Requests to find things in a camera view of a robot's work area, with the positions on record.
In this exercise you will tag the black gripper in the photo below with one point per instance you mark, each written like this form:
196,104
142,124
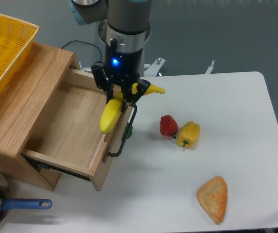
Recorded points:
120,68

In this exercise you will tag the yellow toy banana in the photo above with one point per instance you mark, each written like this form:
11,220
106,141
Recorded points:
113,108

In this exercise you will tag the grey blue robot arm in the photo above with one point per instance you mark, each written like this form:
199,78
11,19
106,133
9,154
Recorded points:
127,28

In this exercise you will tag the open wooden top drawer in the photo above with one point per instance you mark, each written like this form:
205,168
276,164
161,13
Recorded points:
67,137

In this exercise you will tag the wooden drawer cabinet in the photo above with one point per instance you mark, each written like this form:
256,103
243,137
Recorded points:
21,104

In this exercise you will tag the green toy bell pepper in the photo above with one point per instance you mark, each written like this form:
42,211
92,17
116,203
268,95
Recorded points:
127,132

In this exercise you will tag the red toy bell pepper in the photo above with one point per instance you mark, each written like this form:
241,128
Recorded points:
168,126

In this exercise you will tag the yellow toy bell pepper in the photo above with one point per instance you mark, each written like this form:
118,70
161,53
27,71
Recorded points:
188,135

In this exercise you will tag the toy triangular pastry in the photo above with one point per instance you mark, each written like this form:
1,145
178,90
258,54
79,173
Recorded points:
213,197

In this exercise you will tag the yellow plastic basket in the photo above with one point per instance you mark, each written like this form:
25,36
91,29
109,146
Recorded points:
16,39

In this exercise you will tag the white metal table frame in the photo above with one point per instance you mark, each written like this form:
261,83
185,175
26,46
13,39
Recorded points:
153,69

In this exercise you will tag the black metal drawer handle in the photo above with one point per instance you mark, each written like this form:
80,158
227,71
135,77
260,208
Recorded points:
116,154

